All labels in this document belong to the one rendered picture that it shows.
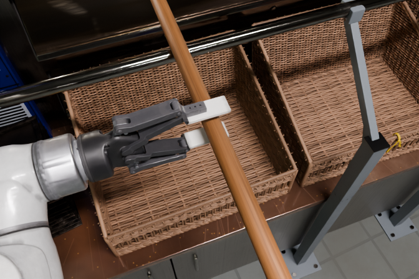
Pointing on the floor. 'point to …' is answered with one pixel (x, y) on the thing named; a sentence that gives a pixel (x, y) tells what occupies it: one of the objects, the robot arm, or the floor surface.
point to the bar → (370, 136)
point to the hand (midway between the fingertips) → (209, 122)
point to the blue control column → (17, 86)
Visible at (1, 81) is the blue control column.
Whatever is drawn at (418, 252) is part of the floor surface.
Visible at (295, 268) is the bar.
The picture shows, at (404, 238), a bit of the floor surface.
